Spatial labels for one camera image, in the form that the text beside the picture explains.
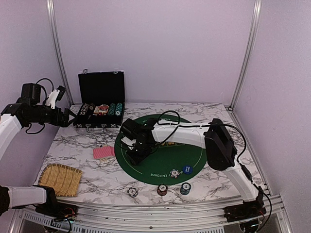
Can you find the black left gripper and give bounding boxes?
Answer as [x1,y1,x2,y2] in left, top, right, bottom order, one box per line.
[27,106,77,127]

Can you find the red patterned card deck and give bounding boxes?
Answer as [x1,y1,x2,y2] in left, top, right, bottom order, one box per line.
[93,146,115,160]

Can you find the black white chip stack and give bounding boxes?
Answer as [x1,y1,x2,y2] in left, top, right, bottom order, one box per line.
[127,187,138,198]

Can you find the red black chip stack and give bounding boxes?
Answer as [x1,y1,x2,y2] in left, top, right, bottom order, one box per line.
[157,184,168,196]

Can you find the blue green chip stack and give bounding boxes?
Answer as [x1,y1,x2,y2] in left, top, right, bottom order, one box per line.
[180,183,191,195]

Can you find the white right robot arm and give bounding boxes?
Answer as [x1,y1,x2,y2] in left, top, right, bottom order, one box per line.
[120,117,264,217]

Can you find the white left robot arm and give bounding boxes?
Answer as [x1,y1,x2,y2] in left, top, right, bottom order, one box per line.
[0,102,77,216]

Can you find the striped blue yellow card box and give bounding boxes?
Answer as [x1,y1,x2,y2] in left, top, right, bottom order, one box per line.
[99,144,114,163]

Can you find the round green poker mat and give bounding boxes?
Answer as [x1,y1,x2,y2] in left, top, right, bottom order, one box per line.
[114,113,207,185]

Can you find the black poker chip case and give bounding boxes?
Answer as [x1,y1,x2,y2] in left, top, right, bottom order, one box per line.
[73,71,125,128]

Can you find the blue small blind button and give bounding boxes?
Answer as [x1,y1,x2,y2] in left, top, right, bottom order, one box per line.
[182,165,193,175]

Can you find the woven bamboo tray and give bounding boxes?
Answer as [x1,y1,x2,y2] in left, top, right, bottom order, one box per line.
[37,164,83,197]

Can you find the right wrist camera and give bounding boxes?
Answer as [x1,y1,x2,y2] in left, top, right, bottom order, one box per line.
[121,137,136,147]

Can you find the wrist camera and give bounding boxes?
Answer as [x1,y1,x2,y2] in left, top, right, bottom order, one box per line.
[121,137,136,147]
[45,85,66,109]

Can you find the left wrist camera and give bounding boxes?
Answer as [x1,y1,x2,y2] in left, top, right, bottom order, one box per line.
[45,85,66,109]

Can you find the aluminium front rail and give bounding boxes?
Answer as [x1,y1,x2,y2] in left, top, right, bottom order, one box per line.
[8,195,293,233]

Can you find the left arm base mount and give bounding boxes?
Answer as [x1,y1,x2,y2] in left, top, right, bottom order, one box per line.
[35,185,78,219]

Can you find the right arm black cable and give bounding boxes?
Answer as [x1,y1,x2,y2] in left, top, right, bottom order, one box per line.
[156,110,273,219]

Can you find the left aluminium frame post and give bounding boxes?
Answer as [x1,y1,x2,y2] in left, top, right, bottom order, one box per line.
[46,0,74,105]

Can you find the aluminium frame post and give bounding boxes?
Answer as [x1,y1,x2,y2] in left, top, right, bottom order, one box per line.
[46,0,74,105]
[229,0,262,111]

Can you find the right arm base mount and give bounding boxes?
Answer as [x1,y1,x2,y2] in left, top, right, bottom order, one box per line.
[224,201,267,222]

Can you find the right aluminium frame post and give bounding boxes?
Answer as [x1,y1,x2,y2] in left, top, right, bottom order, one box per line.
[229,0,262,111]

